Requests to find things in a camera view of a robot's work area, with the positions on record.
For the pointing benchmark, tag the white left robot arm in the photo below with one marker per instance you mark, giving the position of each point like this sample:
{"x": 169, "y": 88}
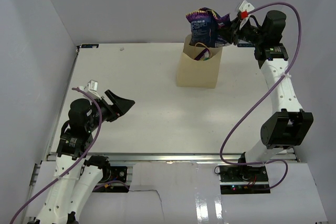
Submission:
{"x": 76, "y": 175}

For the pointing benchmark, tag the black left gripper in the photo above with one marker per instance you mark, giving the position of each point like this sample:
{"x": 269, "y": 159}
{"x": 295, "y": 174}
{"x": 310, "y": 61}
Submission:
{"x": 123, "y": 105}

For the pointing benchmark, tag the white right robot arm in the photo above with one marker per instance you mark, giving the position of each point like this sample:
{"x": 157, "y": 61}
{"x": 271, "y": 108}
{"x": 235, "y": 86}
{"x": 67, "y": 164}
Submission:
{"x": 289, "y": 123}

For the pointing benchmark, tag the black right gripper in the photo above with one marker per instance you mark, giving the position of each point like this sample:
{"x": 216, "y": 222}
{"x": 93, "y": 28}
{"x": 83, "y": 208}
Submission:
{"x": 233, "y": 30}

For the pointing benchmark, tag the aluminium table front rail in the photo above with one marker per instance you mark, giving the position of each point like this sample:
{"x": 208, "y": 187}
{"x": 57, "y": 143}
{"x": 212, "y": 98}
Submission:
{"x": 157, "y": 157}

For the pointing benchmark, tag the beige paper bag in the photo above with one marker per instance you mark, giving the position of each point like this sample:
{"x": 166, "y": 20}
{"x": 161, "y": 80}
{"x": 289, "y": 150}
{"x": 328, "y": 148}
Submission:
{"x": 198, "y": 73}

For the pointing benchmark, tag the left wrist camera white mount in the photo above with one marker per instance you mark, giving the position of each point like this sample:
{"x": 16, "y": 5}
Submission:
{"x": 91, "y": 89}

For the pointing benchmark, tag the blue label left corner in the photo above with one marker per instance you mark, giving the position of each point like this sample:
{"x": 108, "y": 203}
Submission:
{"x": 89, "y": 46}

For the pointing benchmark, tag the green yellow Fox's candy bag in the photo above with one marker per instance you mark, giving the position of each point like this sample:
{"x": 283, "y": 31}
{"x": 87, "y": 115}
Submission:
{"x": 206, "y": 57}

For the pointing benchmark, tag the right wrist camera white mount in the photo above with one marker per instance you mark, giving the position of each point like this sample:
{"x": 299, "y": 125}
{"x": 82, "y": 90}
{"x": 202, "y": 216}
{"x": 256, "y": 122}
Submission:
{"x": 243, "y": 10}

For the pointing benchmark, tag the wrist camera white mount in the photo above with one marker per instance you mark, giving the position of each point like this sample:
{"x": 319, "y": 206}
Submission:
{"x": 243, "y": 10}
{"x": 91, "y": 89}

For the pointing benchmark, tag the dark blue Kroks chip bag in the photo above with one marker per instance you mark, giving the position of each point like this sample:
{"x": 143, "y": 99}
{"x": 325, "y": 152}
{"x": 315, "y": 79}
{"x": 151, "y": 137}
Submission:
{"x": 205, "y": 27}

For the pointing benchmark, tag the purple snack pouch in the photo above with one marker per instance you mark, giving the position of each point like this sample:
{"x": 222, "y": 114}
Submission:
{"x": 200, "y": 56}

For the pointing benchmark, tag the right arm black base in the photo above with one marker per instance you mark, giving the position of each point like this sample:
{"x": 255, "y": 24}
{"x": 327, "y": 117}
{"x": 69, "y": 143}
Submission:
{"x": 242, "y": 180}

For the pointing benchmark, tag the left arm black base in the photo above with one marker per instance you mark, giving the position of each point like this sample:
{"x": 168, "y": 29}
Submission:
{"x": 113, "y": 175}

